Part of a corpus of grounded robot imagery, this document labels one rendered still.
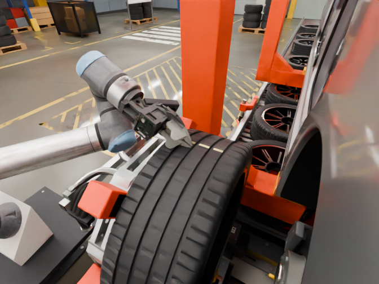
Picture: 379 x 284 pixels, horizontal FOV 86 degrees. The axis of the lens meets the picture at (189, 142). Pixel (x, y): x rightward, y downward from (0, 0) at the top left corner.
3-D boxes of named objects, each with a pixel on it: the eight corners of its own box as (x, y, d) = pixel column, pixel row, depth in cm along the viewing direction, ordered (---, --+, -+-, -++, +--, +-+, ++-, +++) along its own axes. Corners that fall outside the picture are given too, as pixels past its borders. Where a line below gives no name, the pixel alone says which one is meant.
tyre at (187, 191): (228, 243, 110) (160, 415, 53) (189, 224, 119) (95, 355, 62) (263, 128, 87) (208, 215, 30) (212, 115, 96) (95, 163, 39)
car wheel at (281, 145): (328, 236, 129) (346, 216, 114) (224, 218, 139) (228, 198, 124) (303, 164, 180) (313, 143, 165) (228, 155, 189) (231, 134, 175)
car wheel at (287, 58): (329, 80, 329) (336, 65, 315) (293, 84, 318) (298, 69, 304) (303, 67, 380) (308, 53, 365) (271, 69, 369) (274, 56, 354)
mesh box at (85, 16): (82, 38, 686) (71, 3, 626) (57, 34, 734) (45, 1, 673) (101, 33, 747) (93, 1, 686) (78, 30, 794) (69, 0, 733)
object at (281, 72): (312, 90, 241) (324, 60, 220) (267, 82, 260) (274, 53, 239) (312, 85, 253) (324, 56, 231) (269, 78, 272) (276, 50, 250)
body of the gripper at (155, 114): (148, 143, 55) (115, 115, 55) (166, 130, 61) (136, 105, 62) (158, 125, 50) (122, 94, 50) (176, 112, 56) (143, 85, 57)
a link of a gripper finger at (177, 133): (183, 155, 53) (157, 132, 54) (193, 143, 57) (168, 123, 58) (189, 148, 51) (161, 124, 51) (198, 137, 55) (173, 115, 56)
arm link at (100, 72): (102, 64, 64) (96, 39, 55) (132, 89, 64) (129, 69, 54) (79, 81, 61) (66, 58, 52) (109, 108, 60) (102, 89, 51)
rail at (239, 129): (209, 209, 155) (211, 191, 142) (198, 204, 159) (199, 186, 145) (270, 89, 326) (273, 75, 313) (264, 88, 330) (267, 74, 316)
